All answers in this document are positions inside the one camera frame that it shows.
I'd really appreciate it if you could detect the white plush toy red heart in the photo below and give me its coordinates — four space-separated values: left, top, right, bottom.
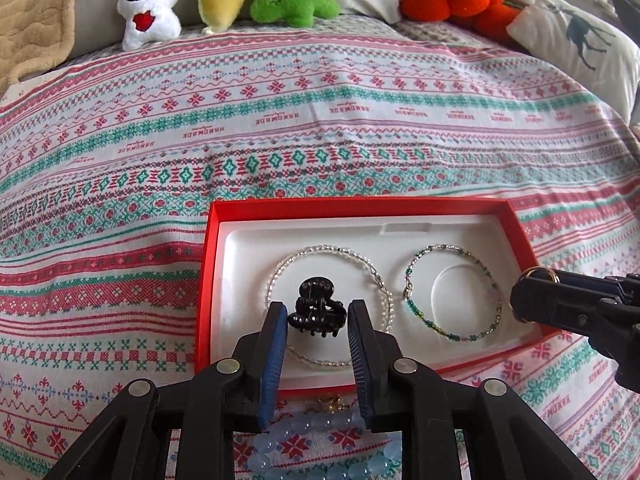
116 0 183 52

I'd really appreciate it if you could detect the green bead bracelet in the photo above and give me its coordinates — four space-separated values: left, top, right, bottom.
402 244 505 343

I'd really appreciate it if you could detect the black hair claw clip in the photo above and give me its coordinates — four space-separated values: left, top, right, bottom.
286 277 348 339

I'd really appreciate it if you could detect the printed blanket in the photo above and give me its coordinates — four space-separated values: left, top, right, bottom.
0 12 640 480

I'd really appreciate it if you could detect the blue bead bracelet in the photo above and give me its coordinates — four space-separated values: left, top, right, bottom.
240 404 407 480

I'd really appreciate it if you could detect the clear bead bracelet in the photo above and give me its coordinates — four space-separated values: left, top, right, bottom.
265 245 394 368

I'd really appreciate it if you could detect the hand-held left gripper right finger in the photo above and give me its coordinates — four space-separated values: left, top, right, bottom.
348 299 601 480

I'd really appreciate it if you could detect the white foam box insert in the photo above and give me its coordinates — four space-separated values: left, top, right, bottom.
217 214 545 391

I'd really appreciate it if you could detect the grey cushion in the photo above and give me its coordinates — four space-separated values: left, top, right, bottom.
64 0 211 63

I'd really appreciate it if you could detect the red jewelry box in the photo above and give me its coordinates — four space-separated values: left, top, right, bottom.
194 197 571 392

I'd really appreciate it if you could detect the white pillow deer print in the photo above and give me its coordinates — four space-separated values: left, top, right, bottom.
506 0 640 123

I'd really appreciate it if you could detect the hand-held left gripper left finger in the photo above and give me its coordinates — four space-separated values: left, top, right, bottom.
45 301 289 480

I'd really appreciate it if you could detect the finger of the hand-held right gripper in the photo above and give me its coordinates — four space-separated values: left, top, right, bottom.
520 267 613 302
509 278 601 337

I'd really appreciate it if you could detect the small gold charm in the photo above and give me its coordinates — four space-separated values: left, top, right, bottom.
311 394 352 412

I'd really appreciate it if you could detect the beige quilted blanket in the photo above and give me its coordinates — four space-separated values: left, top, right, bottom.
0 0 97 97

